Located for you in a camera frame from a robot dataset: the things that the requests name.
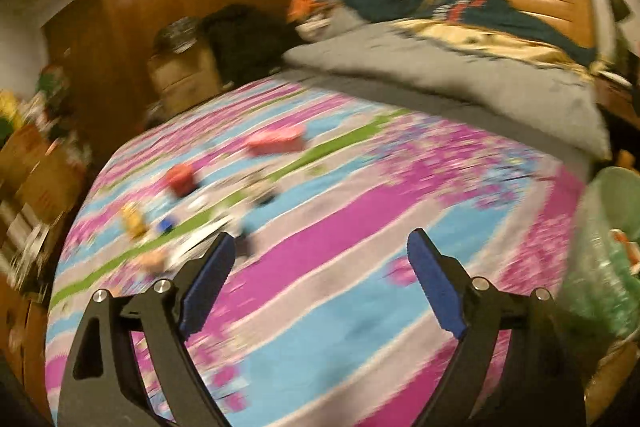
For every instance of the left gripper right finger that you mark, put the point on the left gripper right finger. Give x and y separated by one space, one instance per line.
510 367

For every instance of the blue bottle cap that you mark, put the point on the blue bottle cap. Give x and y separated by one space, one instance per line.
166 225

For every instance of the dark patterned blanket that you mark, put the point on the dark patterned blanket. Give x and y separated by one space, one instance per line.
487 14

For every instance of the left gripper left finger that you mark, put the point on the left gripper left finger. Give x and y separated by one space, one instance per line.
102 383

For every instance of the wooden chest of drawers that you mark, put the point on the wooden chest of drawers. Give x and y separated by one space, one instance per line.
23 327

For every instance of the cardboard box by wardrobe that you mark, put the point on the cardboard box by wardrobe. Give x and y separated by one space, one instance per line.
185 80

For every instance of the yellow crumpled wrapper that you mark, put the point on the yellow crumpled wrapper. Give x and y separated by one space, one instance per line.
133 220

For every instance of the red apple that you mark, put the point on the red apple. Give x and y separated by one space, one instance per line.
180 180

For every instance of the orange bag on bed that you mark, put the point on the orange bag on bed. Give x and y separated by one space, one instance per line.
300 11

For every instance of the black clothes pile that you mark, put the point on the black clothes pile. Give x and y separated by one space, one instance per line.
247 42

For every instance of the stacked cardboard boxes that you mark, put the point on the stacked cardboard boxes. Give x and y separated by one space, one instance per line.
44 162

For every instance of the pink tissue pack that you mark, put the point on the pink tissue pack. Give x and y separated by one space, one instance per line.
289 139

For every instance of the white tissue ball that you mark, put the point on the white tissue ball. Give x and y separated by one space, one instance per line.
261 192

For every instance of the grey quilt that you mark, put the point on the grey quilt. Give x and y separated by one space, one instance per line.
552 99

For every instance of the colourful striped floral bedsheet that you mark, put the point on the colourful striped floral bedsheet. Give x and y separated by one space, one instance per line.
323 324

